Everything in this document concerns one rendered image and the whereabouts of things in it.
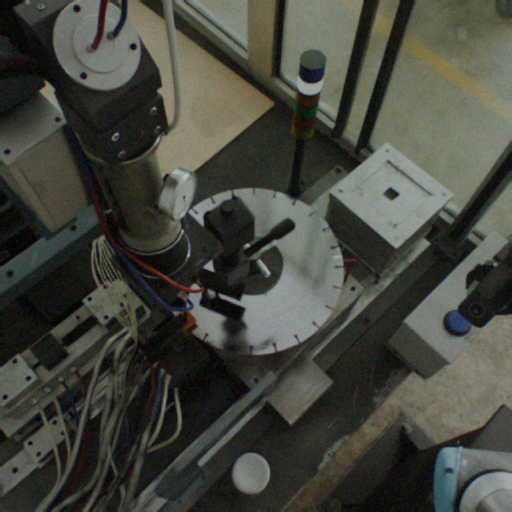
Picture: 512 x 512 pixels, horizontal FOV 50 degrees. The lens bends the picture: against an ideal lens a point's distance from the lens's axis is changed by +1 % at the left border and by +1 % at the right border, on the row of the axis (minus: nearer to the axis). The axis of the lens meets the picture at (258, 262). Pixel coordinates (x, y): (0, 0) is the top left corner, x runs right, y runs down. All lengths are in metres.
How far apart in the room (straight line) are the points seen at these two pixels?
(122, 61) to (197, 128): 1.01
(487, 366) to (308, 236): 1.19
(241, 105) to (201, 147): 0.16
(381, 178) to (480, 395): 1.06
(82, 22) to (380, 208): 0.83
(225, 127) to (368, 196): 0.44
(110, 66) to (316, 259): 0.67
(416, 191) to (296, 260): 0.32
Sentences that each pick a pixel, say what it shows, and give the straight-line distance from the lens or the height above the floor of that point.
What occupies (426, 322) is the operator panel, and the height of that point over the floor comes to 0.90.
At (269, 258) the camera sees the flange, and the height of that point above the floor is 0.96.
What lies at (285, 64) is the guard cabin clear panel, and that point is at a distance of 1.42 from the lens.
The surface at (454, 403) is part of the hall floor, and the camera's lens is 2.01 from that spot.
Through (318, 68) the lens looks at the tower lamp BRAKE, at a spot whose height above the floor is 1.16.
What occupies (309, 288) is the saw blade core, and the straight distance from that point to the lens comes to 0.98.
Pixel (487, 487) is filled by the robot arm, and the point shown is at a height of 1.01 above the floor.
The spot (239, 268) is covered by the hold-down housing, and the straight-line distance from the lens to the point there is 0.81.
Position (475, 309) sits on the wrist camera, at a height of 1.12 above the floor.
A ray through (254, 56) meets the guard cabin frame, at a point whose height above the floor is 0.82.
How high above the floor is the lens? 1.85
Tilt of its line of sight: 65 degrees down
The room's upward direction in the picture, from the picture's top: 3 degrees clockwise
